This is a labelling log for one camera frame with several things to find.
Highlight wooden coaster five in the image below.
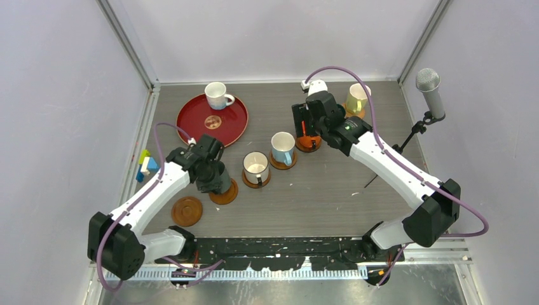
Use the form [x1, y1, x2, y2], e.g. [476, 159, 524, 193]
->
[171, 196, 203, 227]

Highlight wooden coaster one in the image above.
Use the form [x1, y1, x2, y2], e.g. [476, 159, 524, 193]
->
[294, 137, 322, 154]

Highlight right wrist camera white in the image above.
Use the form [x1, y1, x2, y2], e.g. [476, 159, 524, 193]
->
[301, 79, 328, 96]

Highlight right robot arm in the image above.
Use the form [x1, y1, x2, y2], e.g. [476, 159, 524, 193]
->
[291, 91, 461, 261]

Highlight wooden coaster two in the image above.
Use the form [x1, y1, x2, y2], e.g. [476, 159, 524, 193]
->
[269, 151, 297, 170]

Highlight wooden coaster four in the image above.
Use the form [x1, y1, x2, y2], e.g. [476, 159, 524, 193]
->
[208, 179, 238, 205]

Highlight colourful toy blocks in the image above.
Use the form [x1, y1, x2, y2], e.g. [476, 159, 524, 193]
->
[135, 149, 161, 183]

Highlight woven rattan coaster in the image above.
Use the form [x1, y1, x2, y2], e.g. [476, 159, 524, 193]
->
[343, 104, 365, 119]

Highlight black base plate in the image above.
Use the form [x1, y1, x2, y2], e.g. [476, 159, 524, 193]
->
[170, 237, 401, 271]

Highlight yellow cream mug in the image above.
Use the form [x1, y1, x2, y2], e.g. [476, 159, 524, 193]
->
[345, 83, 371, 111]

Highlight wooden coaster three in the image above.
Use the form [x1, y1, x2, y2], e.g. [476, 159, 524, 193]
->
[242, 168, 271, 189]

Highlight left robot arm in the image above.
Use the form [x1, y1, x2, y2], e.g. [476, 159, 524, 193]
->
[87, 134, 231, 280]

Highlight light blue mug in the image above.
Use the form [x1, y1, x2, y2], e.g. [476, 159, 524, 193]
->
[271, 132, 295, 166]

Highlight silver microphone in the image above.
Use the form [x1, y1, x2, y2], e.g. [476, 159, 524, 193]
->
[416, 68, 446, 119]

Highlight silver white mug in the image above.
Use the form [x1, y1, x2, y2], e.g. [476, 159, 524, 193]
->
[242, 151, 269, 173]

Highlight red round tray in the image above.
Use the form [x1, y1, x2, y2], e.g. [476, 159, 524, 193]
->
[176, 94, 249, 147]

